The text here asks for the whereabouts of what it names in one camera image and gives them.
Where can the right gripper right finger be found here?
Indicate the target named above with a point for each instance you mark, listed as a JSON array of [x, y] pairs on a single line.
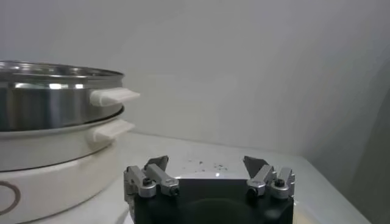
[[265, 179]]

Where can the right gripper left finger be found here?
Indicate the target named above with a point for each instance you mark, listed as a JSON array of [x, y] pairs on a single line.
[[152, 178]]

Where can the steel steamer basket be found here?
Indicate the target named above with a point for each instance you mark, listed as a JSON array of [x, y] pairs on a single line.
[[45, 103]]

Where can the scattered dark crumbs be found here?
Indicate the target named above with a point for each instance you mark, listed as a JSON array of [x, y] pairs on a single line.
[[220, 166]]

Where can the white electric cooker base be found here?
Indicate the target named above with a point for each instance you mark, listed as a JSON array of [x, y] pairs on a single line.
[[55, 182]]

